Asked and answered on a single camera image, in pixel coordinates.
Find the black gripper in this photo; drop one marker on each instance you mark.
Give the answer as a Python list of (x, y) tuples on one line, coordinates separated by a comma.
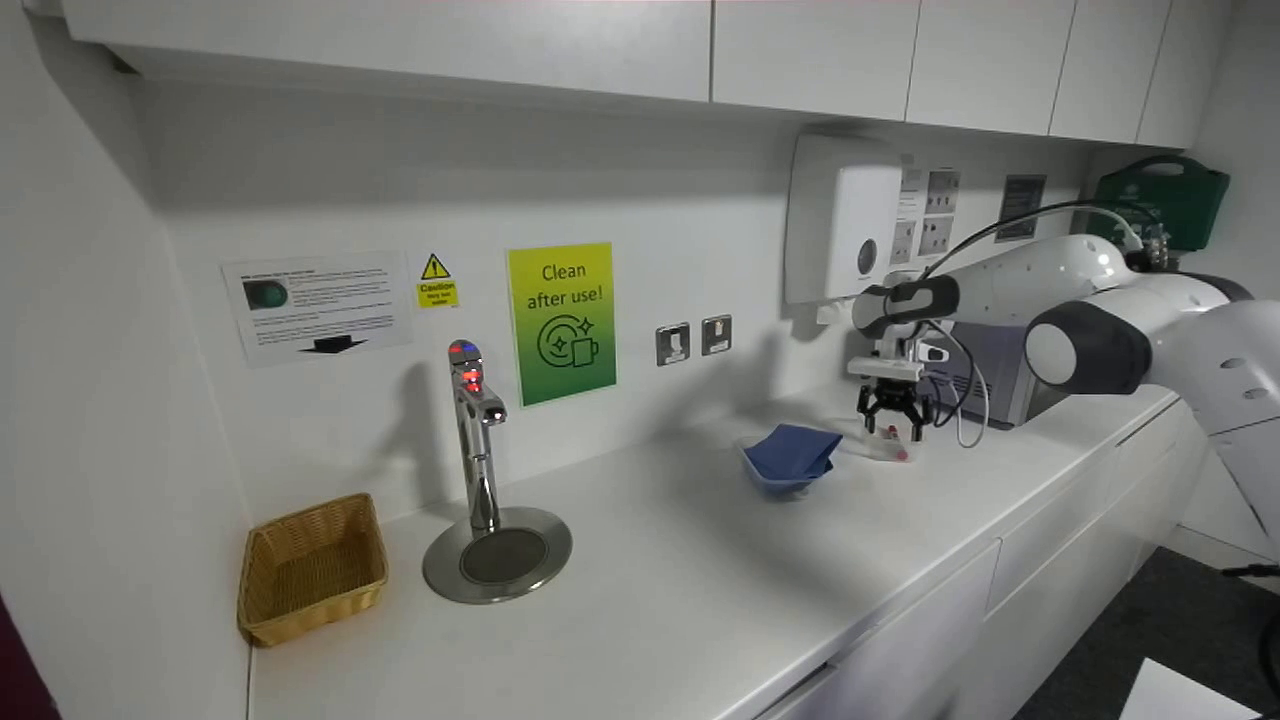
[(888, 392)]

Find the red marker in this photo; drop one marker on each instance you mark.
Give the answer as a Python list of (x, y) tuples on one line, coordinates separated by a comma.
[(887, 455)]

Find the blue towel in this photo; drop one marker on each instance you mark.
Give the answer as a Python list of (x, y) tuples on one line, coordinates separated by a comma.
[(793, 448)]

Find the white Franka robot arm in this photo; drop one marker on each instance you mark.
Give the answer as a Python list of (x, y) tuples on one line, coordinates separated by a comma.
[(1145, 335)]

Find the white paper towel dispenser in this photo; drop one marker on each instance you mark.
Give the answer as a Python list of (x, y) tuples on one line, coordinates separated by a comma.
[(833, 223)]

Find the clear rectangular container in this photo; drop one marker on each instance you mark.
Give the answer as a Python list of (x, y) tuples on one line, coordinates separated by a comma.
[(854, 444)]

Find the white base cabinets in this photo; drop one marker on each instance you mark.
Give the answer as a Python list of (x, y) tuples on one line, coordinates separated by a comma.
[(1064, 573)]

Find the green yellow cleaning poster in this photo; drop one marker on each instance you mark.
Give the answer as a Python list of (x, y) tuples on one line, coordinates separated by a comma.
[(561, 321)]

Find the green first aid box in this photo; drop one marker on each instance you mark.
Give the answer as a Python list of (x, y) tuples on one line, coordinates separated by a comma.
[(1183, 203)]

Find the white floor plate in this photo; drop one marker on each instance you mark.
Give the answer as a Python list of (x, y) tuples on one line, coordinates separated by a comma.
[(1183, 693)]

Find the chrome water tap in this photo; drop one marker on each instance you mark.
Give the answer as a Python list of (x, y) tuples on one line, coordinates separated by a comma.
[(479, 455)]

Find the yellow warning sign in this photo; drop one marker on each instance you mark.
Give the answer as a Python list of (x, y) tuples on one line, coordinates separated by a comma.
[(439, 280)]

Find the white instruction sign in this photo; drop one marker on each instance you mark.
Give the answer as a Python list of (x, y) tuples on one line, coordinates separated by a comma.
[(321, 305)]

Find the wicker basket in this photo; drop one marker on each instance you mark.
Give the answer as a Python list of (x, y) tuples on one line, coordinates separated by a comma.
[(312, 565)]

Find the silver wall socket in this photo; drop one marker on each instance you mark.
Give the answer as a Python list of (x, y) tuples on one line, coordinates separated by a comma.
[(673, 346), (719, 335)]

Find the white wall notices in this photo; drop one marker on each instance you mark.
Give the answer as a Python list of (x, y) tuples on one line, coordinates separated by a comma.
[(927, 212)]

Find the black wall panel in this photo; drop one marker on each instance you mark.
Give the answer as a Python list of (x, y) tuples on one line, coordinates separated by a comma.
[(1021, 206)]

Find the white wall cabinets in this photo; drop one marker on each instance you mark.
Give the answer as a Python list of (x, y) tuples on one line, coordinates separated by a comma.
[(534, 46)]

